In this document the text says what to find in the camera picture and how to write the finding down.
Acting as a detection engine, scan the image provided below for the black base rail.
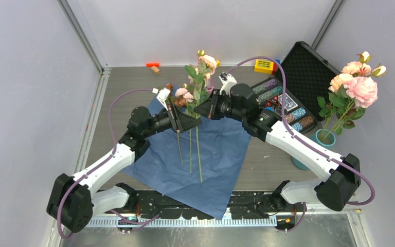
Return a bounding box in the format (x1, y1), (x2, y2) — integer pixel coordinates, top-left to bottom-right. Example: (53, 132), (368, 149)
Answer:
(103, 182), (308, 221)

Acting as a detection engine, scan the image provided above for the orange red block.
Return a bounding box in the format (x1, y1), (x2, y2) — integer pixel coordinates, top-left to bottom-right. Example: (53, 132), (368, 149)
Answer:
(146, 62), (160, 67)

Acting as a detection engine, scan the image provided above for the pink rose stem with bud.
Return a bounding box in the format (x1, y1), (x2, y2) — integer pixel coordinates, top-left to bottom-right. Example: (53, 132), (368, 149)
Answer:
(184, 49), (219, 184)

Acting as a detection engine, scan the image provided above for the brown rose stem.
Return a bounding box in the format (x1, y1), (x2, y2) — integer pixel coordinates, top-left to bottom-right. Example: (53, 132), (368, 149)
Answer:
(164, 83), (184, 165)

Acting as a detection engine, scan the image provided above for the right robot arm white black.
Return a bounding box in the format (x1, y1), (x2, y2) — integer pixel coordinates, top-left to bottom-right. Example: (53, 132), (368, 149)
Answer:
(193, 73), (361, 211)

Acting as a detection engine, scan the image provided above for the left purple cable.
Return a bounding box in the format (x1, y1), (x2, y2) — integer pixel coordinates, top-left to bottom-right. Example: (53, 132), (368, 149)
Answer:
(56, 89), (163, 240)

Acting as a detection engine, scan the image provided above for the black poker chip case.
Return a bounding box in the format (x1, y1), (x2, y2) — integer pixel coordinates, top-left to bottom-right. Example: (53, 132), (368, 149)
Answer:
(252, 41), (358, 134)

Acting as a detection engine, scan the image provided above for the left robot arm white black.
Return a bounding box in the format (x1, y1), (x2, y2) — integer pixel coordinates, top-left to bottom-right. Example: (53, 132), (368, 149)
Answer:
(46, 88), (202, 238)

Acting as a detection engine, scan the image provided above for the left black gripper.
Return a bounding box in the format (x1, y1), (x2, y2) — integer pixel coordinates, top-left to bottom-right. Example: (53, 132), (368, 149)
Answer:
(143, 103), (201, 138)

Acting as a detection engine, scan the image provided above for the teal cylindrical vase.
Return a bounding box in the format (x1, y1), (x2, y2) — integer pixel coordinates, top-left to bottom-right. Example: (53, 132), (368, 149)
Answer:
(292, 129), (336, 170)

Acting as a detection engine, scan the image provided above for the purple cable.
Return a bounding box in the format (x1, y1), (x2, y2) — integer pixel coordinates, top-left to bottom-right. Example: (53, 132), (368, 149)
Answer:
(206, 56), (376, 234)
(56, 89), (163, 240)

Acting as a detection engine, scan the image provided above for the pale pink double rose stem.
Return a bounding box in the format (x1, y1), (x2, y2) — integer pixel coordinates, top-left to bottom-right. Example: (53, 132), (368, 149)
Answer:
(173, 87), (194, 173)

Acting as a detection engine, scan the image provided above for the small wooden block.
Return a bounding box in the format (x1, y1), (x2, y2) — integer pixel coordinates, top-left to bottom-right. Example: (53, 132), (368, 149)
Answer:
(151, 66), (160, 75)

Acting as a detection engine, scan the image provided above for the large pink peony stem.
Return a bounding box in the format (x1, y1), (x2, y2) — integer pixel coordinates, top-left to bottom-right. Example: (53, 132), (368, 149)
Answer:
(329, 77), (378, 135)

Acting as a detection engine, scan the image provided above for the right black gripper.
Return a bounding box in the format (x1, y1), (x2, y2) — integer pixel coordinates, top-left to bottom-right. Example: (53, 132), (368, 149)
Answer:
(194, 89), (245, 122)

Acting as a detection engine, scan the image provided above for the playing card deck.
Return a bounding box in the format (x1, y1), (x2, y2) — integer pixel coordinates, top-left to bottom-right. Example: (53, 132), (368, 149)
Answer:
(284, 94), (298, 112)

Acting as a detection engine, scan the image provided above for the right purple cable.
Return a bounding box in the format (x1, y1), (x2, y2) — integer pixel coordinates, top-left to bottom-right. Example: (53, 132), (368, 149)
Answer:
(206, 56), (376, 234)

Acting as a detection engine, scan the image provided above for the yellow toy block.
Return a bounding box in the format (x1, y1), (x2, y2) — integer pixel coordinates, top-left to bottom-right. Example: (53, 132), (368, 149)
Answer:
(254, 59), (277, 75)

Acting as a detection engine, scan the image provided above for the peach rose bud stem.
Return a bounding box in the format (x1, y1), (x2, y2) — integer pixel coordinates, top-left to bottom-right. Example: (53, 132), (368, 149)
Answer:
(317, 51), (387, 142)

